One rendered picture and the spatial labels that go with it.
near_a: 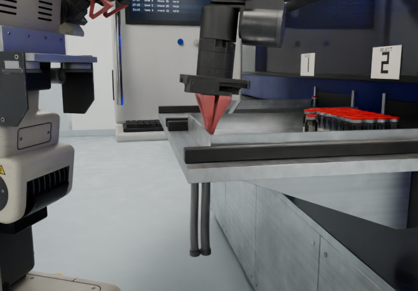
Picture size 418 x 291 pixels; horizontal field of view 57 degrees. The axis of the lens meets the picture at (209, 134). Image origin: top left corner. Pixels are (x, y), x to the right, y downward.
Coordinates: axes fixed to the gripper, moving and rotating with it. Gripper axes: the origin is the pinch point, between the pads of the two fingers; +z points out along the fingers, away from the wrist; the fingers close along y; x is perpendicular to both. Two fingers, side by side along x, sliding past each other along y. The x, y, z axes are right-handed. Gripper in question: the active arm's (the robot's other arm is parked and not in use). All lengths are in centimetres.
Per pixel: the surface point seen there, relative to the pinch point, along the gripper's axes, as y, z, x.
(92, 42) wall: -72, -38, 544
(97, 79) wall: -62, 15, 544
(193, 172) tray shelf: -4.0, 3.3, -11.7
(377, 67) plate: 33.8, -13.7, 8.2
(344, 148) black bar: 18.7, -0.6, -9.0
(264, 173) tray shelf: 5.7, 3.0, -11.8
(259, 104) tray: 26, -1, 53
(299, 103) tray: 39, -3, 53
